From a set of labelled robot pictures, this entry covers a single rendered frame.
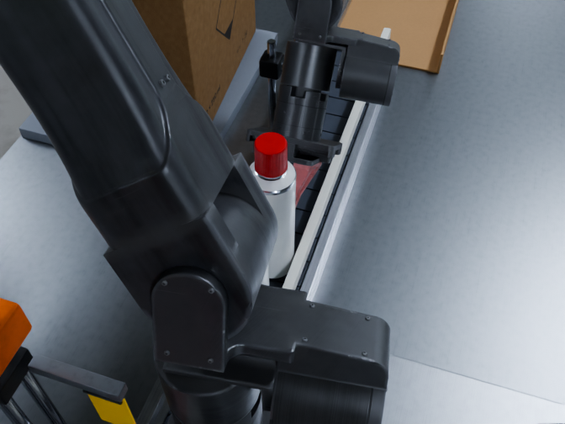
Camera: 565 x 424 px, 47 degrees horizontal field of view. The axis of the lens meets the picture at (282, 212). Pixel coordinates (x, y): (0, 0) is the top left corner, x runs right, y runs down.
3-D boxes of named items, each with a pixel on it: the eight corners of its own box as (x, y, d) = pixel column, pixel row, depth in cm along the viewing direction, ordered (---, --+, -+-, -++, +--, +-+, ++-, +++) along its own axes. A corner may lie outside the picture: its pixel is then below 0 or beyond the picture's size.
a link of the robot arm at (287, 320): (203, 180, 36) (149, 268, 29) (409, 210, 35) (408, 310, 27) (203, 341, 42) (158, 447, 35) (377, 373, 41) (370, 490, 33)
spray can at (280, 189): (287, 286, 77) (287, 166, 61) (245, 274, 78) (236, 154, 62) (299, 252, 80) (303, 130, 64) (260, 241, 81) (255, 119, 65)
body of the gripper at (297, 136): (330, 163, 71) (343, 96, 69) (243, 145, 73) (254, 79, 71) (340, 158, 77) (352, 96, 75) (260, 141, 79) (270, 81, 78)
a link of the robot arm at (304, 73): (292, 33, 75) (286, 29, 70) (350, 43, 75) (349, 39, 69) (282, 92, 77) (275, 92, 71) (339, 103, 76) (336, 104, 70)
